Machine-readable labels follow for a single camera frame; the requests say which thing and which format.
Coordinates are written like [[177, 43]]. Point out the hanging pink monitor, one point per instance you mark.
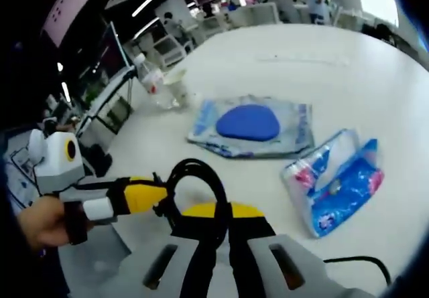
[[70, 6]]

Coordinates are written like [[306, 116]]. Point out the white office chair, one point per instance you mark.
[[171, 48]]

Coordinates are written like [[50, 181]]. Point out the white wipes pack blue lid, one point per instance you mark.
[[248, 127]]

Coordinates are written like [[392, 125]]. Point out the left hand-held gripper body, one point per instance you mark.
[[57, 167]]

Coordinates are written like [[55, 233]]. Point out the person's left hand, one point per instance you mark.
[[43, 224]]

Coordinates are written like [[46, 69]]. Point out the silver laptop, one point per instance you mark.
[[112, 53]]

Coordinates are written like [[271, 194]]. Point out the black-legged laptop stand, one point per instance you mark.
[[129, 88]]

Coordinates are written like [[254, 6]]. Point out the clear water bottle red label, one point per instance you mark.
[[149, 77]]

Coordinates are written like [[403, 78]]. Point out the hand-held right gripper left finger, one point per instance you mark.
[[187, 264]]

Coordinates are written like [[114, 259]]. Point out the grey mesh chair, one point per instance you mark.
[[94, 261]]

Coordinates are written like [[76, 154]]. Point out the blue tissue packet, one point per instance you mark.
[[348, 191]]

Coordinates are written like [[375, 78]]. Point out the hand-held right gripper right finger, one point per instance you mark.
[[254, 264]]

